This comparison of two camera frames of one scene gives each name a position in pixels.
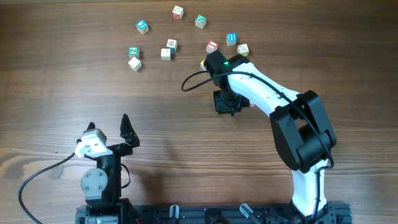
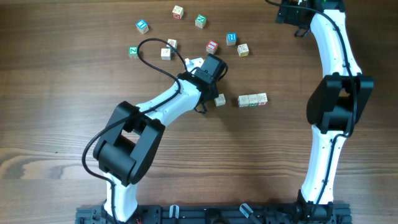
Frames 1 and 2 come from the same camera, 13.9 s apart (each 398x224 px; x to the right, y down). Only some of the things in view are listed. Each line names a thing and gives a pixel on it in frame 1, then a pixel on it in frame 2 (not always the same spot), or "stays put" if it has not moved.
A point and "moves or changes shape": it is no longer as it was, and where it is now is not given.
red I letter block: x=211 y=46 stays put
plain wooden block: x=135 y=64 moves or changes shape
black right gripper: x=222 y=108 to x=286 y=18
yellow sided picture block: x=243 y=50 stays put
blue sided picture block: x=172 y=44 stays put
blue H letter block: x=231 y=38 stays put
